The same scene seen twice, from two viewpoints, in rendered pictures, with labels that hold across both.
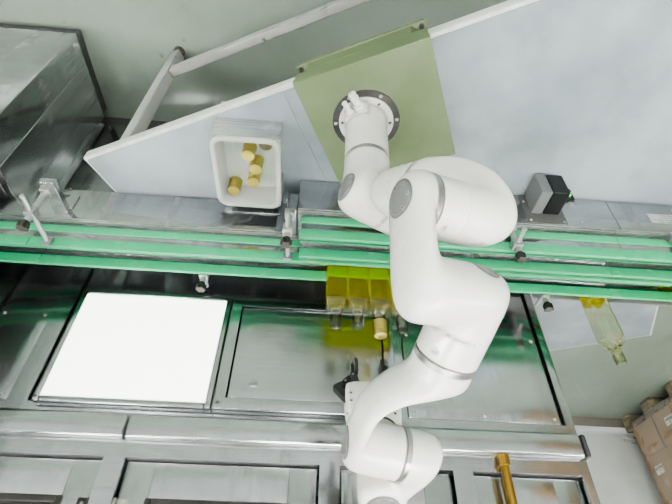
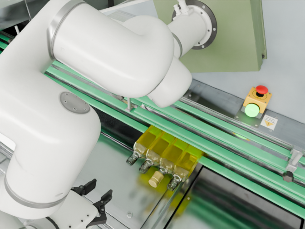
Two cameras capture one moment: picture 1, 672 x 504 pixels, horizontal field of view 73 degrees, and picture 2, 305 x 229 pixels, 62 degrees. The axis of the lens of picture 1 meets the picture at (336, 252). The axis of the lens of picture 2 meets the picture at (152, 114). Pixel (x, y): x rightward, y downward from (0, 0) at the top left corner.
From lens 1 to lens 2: 0.50 m
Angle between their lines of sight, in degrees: 24
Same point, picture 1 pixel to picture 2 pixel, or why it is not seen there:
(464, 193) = (92, 23)
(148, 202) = not seen: hidden behind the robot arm
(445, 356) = (9, 170)
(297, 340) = (115, 164)
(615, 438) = not seen: outside the picture
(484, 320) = (32, 146)
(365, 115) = (184, 16)
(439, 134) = (246, 50)
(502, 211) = (131, 57)
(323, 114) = (166, 14)
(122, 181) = not seen: hidden behind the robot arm
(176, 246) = (77, 81)
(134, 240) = (62, 70)
